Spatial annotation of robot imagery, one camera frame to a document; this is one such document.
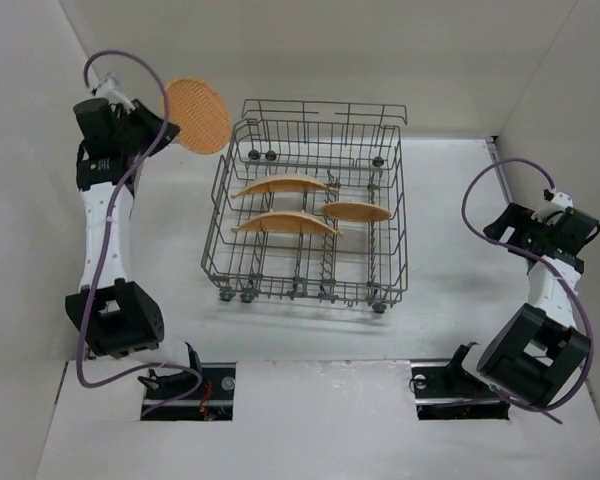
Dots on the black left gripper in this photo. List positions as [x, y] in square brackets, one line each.
[150, 126]

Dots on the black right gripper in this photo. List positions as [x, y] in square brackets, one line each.
[510, 222]

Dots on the round woven plate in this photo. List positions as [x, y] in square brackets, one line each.
[356, 212]
[200, 113]

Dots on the fish-shaped woven plate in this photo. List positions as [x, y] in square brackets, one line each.
[276, 183]
[287, 222]

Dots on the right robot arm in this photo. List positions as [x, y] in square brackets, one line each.
[539, 348]

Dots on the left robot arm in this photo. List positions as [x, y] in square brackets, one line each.
[113, 314]

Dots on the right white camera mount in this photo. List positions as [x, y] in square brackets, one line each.
[554, 202]

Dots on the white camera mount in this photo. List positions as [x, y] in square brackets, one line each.
[108, 88]
[554, 202]

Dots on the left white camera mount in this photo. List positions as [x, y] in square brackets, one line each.
[108, 88]

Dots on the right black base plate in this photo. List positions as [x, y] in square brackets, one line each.
[443, 393]

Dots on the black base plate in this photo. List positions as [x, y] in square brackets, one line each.
[213, 400]
[443, 393]

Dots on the grey wire dish rack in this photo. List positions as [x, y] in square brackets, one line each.
[354, 146]

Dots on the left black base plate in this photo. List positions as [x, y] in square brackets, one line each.
[213, 400]

